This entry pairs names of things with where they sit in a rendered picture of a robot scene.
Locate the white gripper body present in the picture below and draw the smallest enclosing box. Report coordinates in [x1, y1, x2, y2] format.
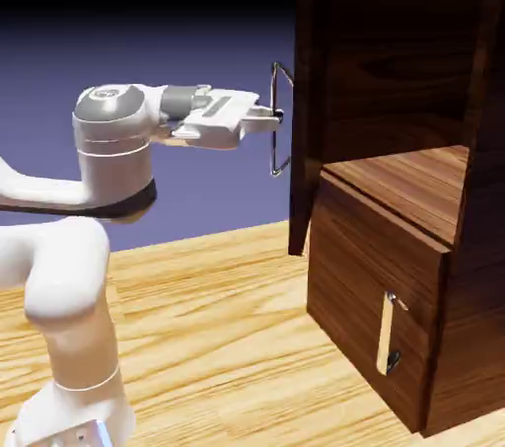
[171, 88, 260, 151]

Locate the thin silver wire door handle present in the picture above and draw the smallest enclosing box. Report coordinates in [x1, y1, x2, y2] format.
[269, 61, 296, 179]

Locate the dark wood hinged cabinet door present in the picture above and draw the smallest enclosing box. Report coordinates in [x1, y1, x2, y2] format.
[287, 0, 331, 258]

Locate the dark wood cabinet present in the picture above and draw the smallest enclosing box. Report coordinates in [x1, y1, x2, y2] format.
[306, 0, 505, 439]

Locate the dark wood closed cabinet door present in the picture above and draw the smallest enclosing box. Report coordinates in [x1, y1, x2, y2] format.
[306, 171, 452, 435]

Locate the flat silver bar door handle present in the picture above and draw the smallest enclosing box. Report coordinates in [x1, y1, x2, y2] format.
[375, 290, 410, 377]

